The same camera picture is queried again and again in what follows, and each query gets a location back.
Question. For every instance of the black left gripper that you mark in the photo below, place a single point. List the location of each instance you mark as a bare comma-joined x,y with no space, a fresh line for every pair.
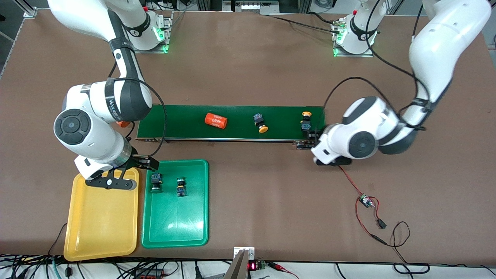
312,136

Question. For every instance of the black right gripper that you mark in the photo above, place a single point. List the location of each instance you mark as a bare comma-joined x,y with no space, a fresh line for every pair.
140,159

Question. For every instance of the yellow push button switch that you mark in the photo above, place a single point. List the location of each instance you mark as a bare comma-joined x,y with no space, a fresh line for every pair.
306,126
259,119

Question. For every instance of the green push button switch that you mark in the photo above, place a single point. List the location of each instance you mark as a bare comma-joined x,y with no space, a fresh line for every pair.
181,190
156,179

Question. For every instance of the orange printed cylinder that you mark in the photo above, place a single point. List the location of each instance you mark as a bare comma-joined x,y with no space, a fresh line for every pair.
216,121
124,124

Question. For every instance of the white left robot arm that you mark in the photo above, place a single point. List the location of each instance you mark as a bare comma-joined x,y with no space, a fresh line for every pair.
445,38

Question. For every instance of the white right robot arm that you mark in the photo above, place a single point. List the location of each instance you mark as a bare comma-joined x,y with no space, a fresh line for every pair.
89,131

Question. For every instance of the green plastic tray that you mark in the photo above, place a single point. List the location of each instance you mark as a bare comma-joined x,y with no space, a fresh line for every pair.
176,217

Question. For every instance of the green conveyor belt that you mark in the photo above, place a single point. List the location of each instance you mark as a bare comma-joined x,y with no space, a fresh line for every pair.
240,135

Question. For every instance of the yellow plastic tray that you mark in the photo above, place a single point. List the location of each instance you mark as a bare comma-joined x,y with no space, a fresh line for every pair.
100,221

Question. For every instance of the small controller circuit board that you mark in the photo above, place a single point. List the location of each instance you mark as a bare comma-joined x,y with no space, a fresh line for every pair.
364,200

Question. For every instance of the red clip lead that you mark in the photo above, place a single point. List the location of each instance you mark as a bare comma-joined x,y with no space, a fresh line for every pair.
277,266

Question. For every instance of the white box device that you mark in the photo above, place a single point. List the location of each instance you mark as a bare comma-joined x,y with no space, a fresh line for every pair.
252,7

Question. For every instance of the red digit display module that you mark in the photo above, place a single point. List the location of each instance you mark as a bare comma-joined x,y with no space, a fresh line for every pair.
252,266

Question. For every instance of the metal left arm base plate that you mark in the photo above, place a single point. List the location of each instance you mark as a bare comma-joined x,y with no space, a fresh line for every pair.
352,55

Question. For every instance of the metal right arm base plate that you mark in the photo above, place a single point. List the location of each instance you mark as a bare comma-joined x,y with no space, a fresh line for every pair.
147,51

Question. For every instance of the grey metal camera mount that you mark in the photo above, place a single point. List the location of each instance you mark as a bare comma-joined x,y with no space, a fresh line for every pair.
241,267

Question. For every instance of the aluminium frame profile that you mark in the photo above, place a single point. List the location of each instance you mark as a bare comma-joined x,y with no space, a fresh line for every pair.
31,9

